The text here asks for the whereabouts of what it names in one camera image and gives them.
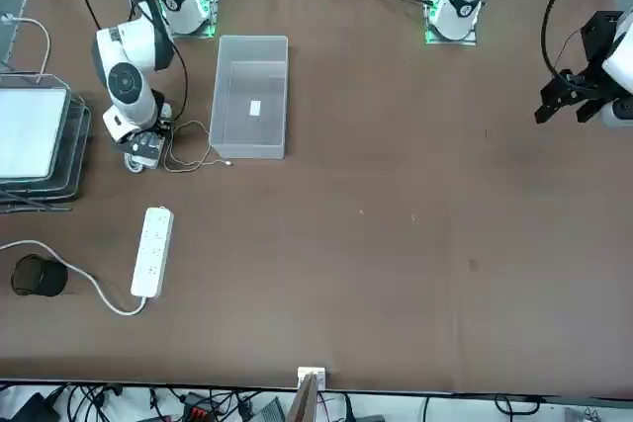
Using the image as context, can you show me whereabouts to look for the long white power strip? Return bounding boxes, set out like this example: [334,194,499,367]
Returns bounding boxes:
[130,207,175,299]

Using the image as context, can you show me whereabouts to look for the red black connector box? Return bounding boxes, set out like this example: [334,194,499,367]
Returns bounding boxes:
[181,393,210,419]

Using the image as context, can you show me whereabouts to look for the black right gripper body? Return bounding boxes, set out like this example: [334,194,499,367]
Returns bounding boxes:
[117,127,168,169]

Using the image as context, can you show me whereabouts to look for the black mesh pen cup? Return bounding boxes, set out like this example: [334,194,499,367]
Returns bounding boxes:
[10,253,69,298]

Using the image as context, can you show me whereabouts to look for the thin white charger cable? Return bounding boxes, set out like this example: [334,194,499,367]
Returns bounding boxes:
[164,121,234,174]

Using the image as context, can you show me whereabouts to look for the clear plastic bin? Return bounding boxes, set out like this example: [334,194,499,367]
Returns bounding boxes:
[208,35,290,160]

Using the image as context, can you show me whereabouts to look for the beige power strip cable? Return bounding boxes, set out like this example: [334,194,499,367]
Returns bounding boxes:
[0,13,148,317]

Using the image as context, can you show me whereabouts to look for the stacked metal wire trays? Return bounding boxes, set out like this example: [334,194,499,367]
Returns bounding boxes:
[0,73,93,213]

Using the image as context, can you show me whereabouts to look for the aluminium camera post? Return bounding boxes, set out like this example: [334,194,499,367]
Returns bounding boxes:
[289,366,328,422]

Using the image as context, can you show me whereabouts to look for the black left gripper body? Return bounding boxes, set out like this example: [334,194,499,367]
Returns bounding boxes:
[568,10,625,90]

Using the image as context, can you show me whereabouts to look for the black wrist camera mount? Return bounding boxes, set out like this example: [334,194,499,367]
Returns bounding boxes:
[150,90,175,132]

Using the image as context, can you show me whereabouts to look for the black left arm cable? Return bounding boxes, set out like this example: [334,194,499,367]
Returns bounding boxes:
[540,0,590,79]

